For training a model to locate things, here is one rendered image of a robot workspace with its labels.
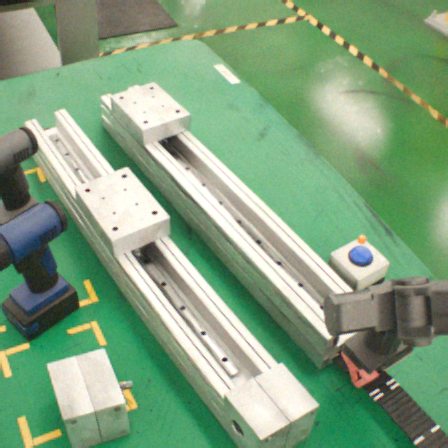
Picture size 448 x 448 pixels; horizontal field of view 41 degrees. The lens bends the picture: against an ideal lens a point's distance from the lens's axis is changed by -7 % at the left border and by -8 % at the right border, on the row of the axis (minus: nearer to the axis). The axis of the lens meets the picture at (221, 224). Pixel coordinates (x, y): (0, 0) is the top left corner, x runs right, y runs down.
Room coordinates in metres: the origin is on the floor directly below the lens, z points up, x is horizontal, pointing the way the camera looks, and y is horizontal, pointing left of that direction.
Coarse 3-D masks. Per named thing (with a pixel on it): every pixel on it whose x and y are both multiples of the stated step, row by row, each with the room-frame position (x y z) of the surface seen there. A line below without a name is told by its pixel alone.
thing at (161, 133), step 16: (112, 96) 1.17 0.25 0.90; (128, 96) 1.17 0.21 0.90; (144, 96) 1.17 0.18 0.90; (160, 96) 1.18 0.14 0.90; (112, 112) 1.17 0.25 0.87; (128, 112) 1.11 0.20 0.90; (144, 112) 1.11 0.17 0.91; (160, 112) 1.11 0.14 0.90; (176, 112) 1.11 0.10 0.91; (128, 128) 1.10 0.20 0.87; (144, 128) 1.05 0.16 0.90; (160, 128) 1.07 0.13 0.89; (176, 128) 1.09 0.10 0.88; (144, 144) 1.05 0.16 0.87; (160, 144) 1.08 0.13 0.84
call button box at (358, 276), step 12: (336, 252) 0.79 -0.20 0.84; (348, 252) 0.79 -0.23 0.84; (372, 252) 0.80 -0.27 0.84; (336, 264) 0.78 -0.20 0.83; (348, 264) 0.77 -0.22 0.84; (360, 264) 0.76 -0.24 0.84; (372, 264) 0.77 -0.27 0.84; (384, 264) 0.77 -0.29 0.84; (348, 276) 0.75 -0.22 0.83; (360, 276) 0.74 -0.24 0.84; (372, 276) 0.75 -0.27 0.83; (384, 276) 0.77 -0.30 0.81; (360, 288) 0.73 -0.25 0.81
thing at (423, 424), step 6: (426, 414) 0.48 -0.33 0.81; (420, 420) 0.47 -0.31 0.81; (426, 420) 0.47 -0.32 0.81; (432, 420) 0.47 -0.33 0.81; (414, 426) 0.46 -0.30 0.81; (420, 426) 0.46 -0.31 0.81; (426, 426) 0.46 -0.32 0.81; (432, 426) 0.46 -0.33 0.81; (408, 432) 0.45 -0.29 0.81; (414, 432) 0.45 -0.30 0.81; (420, 432) 0.45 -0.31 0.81; (414, 438) 0.44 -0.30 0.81
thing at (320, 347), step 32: (160, 160) 1.00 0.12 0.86; (192, 160) 1.04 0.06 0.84; (192, 192) 0.91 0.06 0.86; (224, 192) 0.94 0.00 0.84; (192, 224) 0.90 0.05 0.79; (224, 224) 0.83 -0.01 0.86; (256, 224) 0.86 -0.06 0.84; (224, 256) 0.81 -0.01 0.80; (256, 256) 0.75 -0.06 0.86; (288, 256) 0.78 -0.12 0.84; (256, 288) 0.73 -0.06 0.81; (288, 288) 0.68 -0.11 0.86; (320, 288) 0.71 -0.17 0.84; (288, 320) 0.66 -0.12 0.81; (320, 320) 0.62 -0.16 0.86; (320, 352) 0.59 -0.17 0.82
